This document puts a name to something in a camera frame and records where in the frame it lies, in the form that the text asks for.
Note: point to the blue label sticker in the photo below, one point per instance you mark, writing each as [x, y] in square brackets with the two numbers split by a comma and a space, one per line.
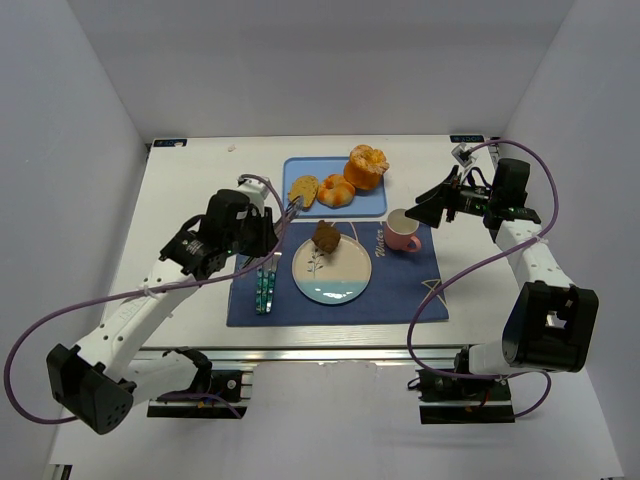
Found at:
[169, 143]
[466, 138]

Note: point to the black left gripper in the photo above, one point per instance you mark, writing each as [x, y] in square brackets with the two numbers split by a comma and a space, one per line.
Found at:
[268, 230]

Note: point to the knife with green handle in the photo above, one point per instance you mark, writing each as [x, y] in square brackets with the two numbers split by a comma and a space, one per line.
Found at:
[264, 287]

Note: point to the cream and blue plate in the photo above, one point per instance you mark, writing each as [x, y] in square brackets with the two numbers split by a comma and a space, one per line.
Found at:
[332, 278]

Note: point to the fork with green handle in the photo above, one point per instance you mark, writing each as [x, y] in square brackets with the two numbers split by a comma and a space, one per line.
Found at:
[273, 280]

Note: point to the sugar-topped tall orange bun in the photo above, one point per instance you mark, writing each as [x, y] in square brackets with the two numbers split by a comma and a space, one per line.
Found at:
[365, 167]

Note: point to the spoon with green handle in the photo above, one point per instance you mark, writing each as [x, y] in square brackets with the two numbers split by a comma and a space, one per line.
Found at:
[261, 290]

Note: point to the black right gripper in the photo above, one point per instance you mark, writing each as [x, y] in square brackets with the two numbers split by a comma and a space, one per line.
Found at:
[448, 198]

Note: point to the orange striped round bun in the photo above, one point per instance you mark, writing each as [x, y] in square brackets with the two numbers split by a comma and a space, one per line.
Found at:
[335, 191]

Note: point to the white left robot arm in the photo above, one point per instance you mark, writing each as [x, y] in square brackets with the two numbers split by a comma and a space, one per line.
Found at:
[95, 379]

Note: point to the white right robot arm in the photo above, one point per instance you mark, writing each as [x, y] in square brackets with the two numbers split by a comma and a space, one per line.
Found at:
[551, 324]

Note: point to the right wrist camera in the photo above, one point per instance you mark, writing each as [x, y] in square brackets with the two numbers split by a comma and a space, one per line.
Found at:
[464, 156]

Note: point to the pink mug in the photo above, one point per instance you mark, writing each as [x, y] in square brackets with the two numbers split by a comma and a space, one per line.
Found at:
[399, 232]

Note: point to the light blue tray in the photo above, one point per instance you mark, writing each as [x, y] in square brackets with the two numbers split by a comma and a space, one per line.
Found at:
[366, 204]

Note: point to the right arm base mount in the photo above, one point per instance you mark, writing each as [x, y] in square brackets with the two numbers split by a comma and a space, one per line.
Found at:
[450, 401]

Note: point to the yellow bread slice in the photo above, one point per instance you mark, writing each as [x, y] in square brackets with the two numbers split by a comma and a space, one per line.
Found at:
[304, 191]

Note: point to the blue cloth placemat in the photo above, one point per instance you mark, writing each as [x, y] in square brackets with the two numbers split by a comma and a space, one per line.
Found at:
[400, 281]

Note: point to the brown chocolate croissant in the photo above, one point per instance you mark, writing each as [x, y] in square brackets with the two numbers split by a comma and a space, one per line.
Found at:
[326, 237]

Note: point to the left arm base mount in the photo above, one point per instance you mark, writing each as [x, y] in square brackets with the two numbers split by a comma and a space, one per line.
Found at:
[215, 393]

